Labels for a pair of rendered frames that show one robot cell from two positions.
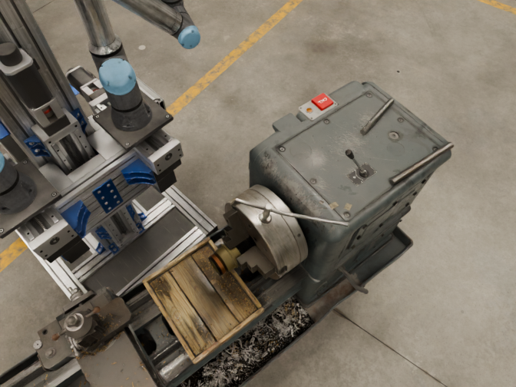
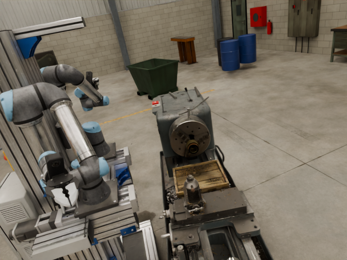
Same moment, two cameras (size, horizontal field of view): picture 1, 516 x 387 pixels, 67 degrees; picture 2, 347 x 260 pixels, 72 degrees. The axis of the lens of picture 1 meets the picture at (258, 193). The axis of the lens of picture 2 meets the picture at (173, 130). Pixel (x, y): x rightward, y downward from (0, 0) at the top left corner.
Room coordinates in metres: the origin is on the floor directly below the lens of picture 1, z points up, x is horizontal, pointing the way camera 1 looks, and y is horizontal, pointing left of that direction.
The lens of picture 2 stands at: (-0.38, 1.36, 1.97)
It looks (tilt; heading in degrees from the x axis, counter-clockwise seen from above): 26 degrees down; 309
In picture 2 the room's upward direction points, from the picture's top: 11 degrees counter-clockwise
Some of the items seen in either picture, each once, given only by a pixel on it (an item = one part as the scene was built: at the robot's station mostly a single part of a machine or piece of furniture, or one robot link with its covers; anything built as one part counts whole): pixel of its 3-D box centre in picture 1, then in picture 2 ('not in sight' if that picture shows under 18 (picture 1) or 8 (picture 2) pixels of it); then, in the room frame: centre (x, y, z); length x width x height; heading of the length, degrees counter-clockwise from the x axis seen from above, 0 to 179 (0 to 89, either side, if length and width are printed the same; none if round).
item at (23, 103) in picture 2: not in sight; (43, 146); (0.70, 0.96, 1.54); 0.15 x 0.12 x 0.55; 69
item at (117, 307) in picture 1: (100, 328); (193, 198); (0.26, 0.50, 0.99); 0.20 x 0.10 x 0.05; 129
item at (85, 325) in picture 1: (76, 323); (190, 182); (0.24, 0.52, 1.13); 0.08 x 0.08 x 0.03
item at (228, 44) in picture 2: not in sight; (230, 55); (2.78, -6.20, 0.44); 0.59 x 0.59 x 0.88
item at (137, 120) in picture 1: (129, 107); (97, 146); (1.02, 0.50, 1.21); 0.15 x 0.15 x 0.10
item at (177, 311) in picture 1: (203, 296); (199, 177); (0.41, 0.19, 0.89); 0.36 x 0.30 x 0.04; 39
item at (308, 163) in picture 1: (341, 175); (181, 119); (0.85, -0.32, 1.06); 0.59 x 0.48 x 0.39; 129
